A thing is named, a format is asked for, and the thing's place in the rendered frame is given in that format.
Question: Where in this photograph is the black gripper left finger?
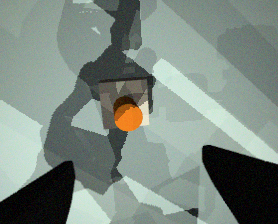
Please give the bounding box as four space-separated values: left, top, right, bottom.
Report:
0 161 75 224

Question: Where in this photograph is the orange cylinder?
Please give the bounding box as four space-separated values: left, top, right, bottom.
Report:
113 96 143 131

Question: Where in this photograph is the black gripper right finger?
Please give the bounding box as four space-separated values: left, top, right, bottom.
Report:
202 145 278 224

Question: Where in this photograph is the beige square block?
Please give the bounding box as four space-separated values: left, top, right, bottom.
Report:
98 77 150 129

